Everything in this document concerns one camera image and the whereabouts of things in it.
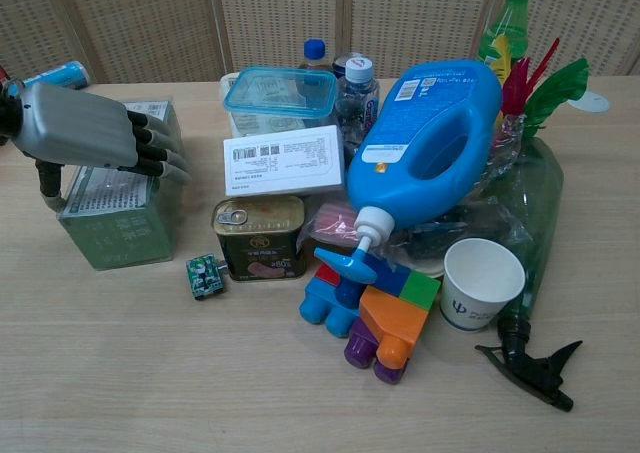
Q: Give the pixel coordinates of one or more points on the orange toy block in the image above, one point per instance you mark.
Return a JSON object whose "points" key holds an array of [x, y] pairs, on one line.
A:
{"points": [[395, 320]]}

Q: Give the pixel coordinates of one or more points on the light blue toy block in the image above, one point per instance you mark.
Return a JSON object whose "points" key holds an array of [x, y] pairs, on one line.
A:
{"points": [[325, 308]]}

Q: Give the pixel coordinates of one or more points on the green toy block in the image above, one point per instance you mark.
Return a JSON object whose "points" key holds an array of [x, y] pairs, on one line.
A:
{"points": [[421, 290]]}

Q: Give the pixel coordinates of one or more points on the white plastic tub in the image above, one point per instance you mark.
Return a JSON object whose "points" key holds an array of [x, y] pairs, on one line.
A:
{"points": [[230, 85]]}

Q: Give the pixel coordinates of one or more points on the clear water bottle white cap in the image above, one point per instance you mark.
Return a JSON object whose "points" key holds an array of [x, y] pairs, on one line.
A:
{"points": [[357, 98]]}

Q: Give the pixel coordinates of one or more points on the blue and red drink can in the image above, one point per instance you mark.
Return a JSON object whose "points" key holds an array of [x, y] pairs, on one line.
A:
{"points": [[341, 65]]}

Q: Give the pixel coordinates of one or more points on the green spray bottle black trigger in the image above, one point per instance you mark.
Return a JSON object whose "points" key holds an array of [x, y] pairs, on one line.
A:
{"points": [[542, 198]]}

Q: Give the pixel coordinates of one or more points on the white cardboard box with barcodes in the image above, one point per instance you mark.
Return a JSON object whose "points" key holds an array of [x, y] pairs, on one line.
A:
{"points": [[285, 160]]}

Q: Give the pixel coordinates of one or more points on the small green circuit board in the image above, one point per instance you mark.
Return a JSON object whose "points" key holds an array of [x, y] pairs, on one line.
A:
{"points": [[205, 275]]}

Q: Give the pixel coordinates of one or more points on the crinkled clear plastic wrap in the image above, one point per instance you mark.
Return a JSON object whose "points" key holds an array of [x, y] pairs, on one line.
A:
{"points": [[505, 148]]}

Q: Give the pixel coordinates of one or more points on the green soda bottle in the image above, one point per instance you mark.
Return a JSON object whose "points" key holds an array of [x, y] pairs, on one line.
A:
{"points": [[510, 28]]}

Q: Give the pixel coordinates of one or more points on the wooden lattice folding screen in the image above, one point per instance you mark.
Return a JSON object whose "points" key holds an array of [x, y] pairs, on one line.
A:
{"points": [[150, 23]]}

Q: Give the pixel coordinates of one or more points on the light blue cylindrical can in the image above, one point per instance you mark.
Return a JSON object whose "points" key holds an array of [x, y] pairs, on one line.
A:
{"points": [[60, 75]]}

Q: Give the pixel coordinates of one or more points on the clear container with blue lid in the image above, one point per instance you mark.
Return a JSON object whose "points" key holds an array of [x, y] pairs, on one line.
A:
{"points": [[280, 93]]}

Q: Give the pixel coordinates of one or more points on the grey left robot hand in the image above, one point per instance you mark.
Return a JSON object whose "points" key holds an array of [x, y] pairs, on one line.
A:
{"points": [[80, 125]]}

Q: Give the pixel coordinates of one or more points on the clear plastic bag dark contents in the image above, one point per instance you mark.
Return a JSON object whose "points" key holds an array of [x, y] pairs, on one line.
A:
{"points": [[440, 228]]}

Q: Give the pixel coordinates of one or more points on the white paper cup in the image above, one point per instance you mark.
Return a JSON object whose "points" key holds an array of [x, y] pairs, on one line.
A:
{"points": [[477, 283]]}

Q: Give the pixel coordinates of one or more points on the green cardboard box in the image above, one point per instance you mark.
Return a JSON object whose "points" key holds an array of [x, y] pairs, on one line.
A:
{"points": [[125, 233]]}

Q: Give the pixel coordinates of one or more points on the dark blue toy block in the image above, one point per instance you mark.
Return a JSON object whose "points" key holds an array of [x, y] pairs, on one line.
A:
{"points": [[392, 273]]}

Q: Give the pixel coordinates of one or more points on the white round disc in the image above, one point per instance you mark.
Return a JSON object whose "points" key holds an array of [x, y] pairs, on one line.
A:
{"points": [[592, 104]]}

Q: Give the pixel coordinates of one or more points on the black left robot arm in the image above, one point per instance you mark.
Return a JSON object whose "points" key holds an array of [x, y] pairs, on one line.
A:
{"points": [[9, 110]]}

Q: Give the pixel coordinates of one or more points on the red and green feathers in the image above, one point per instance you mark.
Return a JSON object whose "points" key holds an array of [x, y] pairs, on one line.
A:
{"points": [[555, 88]]}

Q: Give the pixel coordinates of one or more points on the luncheon meat tin can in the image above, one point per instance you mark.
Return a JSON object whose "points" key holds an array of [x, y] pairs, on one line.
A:
{"points": [[260, 243]]}

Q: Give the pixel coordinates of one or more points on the pink striped plastic packet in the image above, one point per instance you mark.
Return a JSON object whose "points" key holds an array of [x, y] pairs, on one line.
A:
{"points": [[330, 220]]}

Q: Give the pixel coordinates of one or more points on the blue detergent pump bottle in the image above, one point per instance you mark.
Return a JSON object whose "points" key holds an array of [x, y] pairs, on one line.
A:
{"points": [[392, 173]]}

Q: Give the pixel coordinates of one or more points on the purple toy block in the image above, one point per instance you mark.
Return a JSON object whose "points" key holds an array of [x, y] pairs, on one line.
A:
{"points": [[357, 350]]}

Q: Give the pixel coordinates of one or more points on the red toy block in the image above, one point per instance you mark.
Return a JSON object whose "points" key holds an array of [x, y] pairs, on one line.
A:
{"points": [[326, 274]]}

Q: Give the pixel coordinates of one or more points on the clear bottle with blue cap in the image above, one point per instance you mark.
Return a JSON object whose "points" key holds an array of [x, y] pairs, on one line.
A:
{"points": [[315, 53]]}

